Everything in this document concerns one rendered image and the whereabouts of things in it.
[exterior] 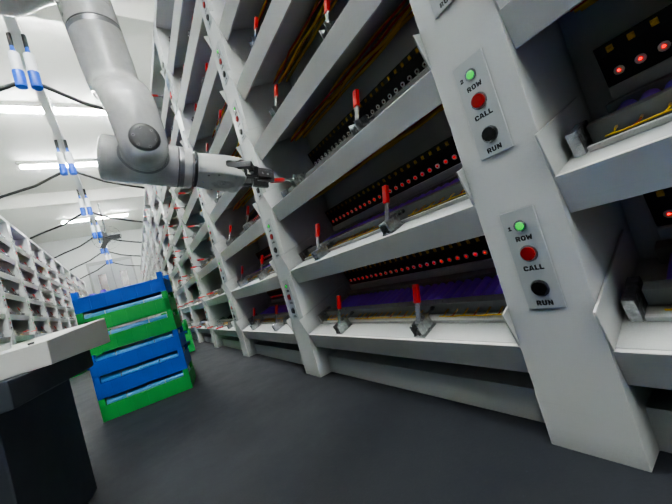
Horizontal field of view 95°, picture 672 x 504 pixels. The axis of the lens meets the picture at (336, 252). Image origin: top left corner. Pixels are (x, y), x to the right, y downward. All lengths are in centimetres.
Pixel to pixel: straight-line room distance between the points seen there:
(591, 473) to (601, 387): 10
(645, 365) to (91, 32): 94
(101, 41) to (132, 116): 19
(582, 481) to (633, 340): 16
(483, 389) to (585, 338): 21
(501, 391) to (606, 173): 35
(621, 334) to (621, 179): 17
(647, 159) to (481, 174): 15
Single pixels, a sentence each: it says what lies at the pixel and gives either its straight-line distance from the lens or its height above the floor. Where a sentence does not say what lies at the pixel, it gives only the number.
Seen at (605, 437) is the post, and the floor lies 3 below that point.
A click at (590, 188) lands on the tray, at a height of 30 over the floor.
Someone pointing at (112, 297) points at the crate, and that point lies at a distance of 145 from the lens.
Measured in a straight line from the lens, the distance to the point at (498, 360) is 52.
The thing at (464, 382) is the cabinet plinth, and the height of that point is 4.
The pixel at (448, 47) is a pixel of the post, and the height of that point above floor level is 52.
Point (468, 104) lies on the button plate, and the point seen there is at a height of 45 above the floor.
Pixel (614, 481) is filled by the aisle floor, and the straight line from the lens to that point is 50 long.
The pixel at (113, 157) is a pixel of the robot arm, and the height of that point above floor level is 60.
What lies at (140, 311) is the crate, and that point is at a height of 35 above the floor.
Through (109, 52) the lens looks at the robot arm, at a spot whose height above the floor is 80.
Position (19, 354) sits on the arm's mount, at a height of 31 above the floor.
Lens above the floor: 30
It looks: 2 degrees up
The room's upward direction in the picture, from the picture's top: 17 degrees counter-clockwise
